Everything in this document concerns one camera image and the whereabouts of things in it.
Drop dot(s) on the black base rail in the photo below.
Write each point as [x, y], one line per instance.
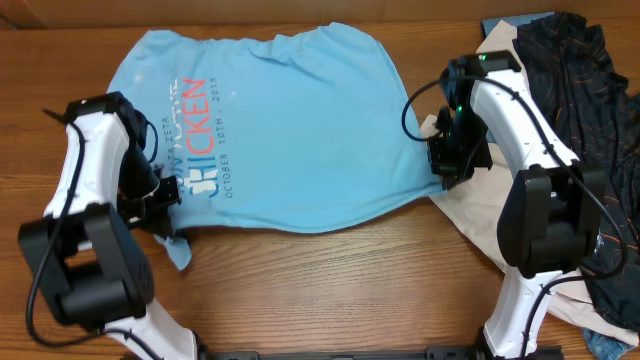
[340, 355]

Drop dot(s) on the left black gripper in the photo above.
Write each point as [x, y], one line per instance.
[156, 218]

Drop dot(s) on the blue denim garment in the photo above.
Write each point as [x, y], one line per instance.
[604, 347]

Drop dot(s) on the dark patterned garment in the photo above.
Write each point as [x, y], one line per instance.
[573, 81]

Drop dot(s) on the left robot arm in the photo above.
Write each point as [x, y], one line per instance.
[84, 259]

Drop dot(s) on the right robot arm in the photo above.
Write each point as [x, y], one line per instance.
[550, 220]

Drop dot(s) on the light blue printed t-shirt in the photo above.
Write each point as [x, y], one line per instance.
[306, 133]

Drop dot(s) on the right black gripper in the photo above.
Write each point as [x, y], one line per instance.
[445, 166]

